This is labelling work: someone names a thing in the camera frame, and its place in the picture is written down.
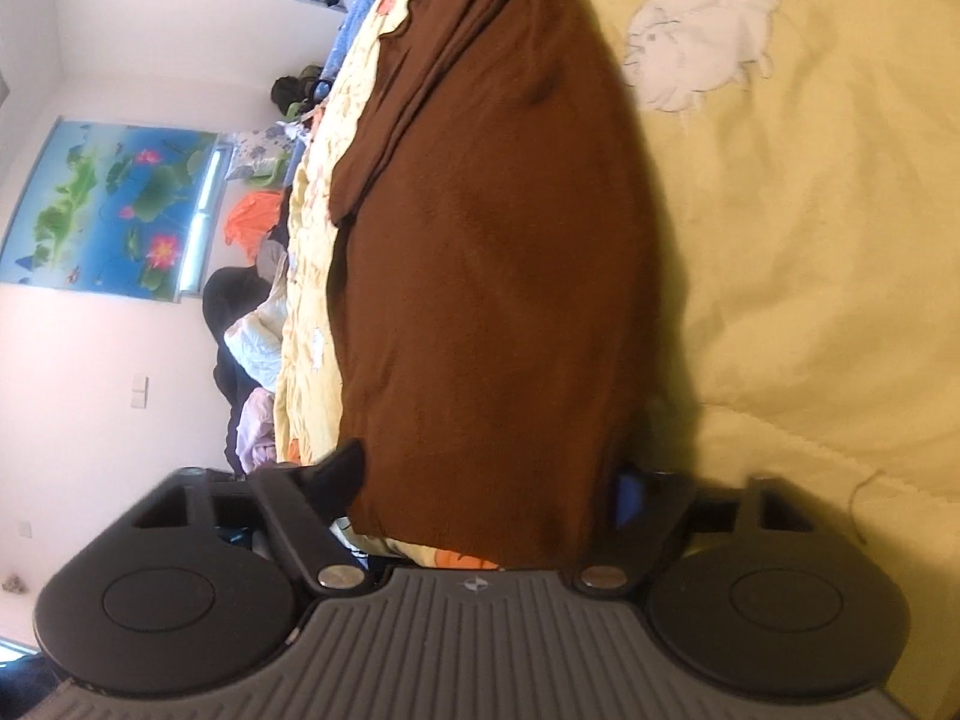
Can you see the white crumpled cloth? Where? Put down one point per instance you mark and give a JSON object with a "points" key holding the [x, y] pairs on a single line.
{"points": [[259, 349]]}

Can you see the floral pillow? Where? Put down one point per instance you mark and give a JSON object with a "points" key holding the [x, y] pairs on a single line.
{"points": [[259, 154]]}

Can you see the white wall switch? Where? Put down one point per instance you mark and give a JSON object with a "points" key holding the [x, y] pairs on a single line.
{"points": [[139, 393]]}

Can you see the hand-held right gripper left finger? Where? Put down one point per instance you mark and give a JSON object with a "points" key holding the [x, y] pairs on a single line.
{"points": [[339, 476]]}

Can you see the blue quilted blanket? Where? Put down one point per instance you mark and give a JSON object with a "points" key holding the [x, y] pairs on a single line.
{"points": [[360, 15]]}

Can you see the orange cloth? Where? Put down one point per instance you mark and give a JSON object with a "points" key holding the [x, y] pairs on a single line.
{"points": [[253, 217]]}

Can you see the pale pink cloth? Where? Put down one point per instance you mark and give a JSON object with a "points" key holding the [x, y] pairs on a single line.
{"points": [[256, 427]]}

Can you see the yellow printed quilt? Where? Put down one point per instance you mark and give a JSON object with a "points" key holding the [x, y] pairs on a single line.
{"points": [[787, 240]]}

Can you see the lotus wall poster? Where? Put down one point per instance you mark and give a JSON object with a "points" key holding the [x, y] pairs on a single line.
{"points": [[97, 210]]}

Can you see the brown knit sweater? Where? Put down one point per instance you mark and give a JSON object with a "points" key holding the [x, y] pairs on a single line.
{"points": [[487, 277]]}

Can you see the green plastic item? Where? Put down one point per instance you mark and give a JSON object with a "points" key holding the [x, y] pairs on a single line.
{"points": [[264, 177]]}

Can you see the black garment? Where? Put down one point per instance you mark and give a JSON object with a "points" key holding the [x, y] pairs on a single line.
{"points": [[229, 300]]}

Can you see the dark plush toy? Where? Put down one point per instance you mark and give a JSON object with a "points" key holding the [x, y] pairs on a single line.
{"points": [[294, 94]]}

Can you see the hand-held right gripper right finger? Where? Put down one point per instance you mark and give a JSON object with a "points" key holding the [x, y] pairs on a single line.
{"points": [[628, 499]]}

